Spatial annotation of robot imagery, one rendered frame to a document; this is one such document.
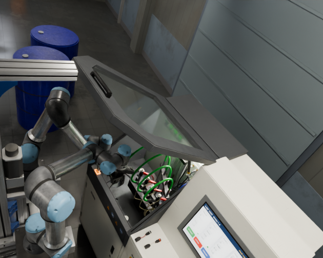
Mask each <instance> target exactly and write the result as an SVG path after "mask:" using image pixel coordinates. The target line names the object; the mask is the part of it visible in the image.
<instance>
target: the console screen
mask: <svg viewBox="0 0 323 258"><path fill-rule="evenodd" d="M177 229H178V231H179V232H180V233H181V235H182V236H183V238H184V239H185V241H186V243H187V244H188V246H189V247H190V249H191V250H192V252H193V253H194V255H195V256H196V258H256V257H255V256H254V254H253V253H252V252H251V251H250V249H249V248H248V247H247V245H246V244H245V243H244V242H243V240H242V239H241V238H240V237H239V235H238V234H237V233H236V232H235V230H234V229H233V228H232V226H231V225H230V224H229V223H228V221H227V220H226V219H225V218H224V216H223V215H222V214H221V213H220V211H219V210H218V209H217V207H216V206H215V205H214V204H213V202H212V201H211V200H210V199H209V197H208V196H207V195H206V194H205V195H204V197H203V198H202V199H201V200H200V201H199V202H198V204H197V205H196V206H195V207H194V208H193V209H192V211H191V212H190V213H189V214H188V215H187V216H186V218H185V219H184V220H183V221H182V222H181V224H180V225H179V226H178V227H177Z"/></svg>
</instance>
